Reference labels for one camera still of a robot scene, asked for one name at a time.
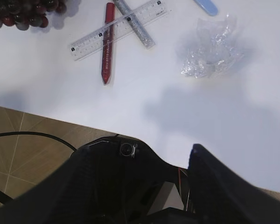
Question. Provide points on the purple grape bunch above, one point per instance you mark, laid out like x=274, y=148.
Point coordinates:
x=29, y=13

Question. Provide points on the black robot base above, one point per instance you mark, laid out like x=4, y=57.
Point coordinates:
x=131, y=182

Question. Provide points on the red glitter pen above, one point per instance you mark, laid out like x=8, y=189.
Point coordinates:
x=106, y=68

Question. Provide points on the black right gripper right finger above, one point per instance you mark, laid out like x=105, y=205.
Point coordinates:
x=220, y=196

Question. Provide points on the clear plastic ruler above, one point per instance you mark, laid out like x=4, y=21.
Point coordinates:
x=93, y=42

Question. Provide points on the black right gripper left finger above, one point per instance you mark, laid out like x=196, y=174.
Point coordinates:
x=81, y=191

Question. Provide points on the silver glitter pen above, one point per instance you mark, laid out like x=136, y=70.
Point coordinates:
x=136, y=26

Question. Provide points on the blue scissors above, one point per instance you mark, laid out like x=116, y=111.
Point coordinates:
x=207, y=6

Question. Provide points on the clear plastic sheet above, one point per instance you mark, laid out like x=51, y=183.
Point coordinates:
x=215, y=49

